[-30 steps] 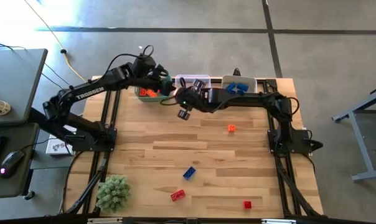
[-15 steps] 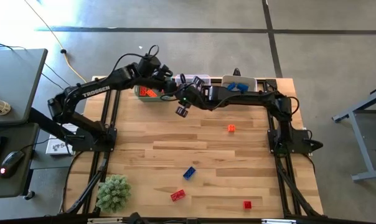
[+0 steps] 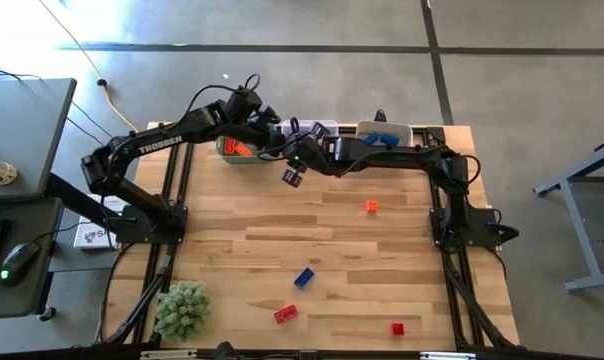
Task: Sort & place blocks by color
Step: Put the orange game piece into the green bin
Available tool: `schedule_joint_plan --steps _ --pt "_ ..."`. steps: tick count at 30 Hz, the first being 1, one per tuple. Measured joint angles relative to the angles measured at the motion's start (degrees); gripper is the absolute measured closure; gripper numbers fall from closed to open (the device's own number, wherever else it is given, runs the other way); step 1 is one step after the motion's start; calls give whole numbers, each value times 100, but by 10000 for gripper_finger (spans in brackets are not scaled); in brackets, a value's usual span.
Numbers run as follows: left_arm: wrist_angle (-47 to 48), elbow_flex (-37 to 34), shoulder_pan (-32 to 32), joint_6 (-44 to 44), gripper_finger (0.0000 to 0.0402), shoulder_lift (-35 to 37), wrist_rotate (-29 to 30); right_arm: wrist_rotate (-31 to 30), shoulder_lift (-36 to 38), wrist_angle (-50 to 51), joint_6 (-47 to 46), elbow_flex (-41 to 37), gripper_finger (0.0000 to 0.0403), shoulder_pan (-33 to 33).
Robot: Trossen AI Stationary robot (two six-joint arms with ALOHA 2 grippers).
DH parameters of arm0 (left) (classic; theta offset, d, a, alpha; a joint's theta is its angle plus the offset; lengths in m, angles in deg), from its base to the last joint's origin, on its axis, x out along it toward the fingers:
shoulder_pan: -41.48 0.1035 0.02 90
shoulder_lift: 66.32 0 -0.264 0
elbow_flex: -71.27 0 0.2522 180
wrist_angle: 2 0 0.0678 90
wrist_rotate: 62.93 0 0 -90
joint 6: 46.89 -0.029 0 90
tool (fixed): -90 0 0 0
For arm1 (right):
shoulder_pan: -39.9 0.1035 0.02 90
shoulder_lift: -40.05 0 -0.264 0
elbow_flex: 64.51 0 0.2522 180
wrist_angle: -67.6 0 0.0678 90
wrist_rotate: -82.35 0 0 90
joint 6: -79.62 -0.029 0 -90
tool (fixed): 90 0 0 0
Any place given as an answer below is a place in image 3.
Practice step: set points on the grey table frame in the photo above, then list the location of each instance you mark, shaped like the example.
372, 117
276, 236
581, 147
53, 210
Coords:
582, 235

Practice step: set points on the small orange toy block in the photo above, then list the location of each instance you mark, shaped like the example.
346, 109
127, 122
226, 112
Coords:
372, 206

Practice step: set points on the small red-orange toy block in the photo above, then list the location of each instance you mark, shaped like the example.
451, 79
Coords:
397, 329

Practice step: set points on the long blue toy block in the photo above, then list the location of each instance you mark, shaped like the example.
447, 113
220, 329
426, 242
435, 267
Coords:
389, 140
304, 278
372, 139

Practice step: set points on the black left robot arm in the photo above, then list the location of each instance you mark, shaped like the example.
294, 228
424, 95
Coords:
157, 142

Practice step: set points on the black desk leg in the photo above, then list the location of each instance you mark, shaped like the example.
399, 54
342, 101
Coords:
77, 200

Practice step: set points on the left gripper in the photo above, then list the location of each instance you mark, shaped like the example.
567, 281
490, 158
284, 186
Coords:
262, 120

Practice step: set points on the black computer mouse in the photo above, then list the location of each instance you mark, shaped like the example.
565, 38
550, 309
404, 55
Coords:
17, 260

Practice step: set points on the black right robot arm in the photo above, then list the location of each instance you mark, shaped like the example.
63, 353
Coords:
407, 156

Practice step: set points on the white plastic bin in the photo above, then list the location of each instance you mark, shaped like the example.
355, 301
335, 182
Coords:
382, 127

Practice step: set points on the silver bracket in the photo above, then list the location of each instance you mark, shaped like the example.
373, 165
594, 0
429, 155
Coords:
168, 354
448, 356

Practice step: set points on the green artificial plant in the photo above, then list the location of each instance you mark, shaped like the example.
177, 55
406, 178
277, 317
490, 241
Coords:
182, 310

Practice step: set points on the clear plastic bin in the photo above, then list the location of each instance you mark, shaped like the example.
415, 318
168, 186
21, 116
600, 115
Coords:
304, 122

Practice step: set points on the green plastic bin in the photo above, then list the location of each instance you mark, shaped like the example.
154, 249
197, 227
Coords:
247, 159

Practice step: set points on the black clamp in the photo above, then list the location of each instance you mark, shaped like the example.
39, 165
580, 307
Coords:
379, 116

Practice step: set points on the dark grey desk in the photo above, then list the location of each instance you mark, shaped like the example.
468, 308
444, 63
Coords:
12, 305

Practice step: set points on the black aluminium rig frame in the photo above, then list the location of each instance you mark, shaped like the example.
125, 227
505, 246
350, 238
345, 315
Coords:
436, 134

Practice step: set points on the long red toy block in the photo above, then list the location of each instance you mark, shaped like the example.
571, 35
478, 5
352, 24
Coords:
286, 314

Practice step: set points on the white printed box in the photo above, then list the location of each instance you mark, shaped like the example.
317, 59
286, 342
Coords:
94, 235

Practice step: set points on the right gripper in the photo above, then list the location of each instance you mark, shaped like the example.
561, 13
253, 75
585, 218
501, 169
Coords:
307, 155

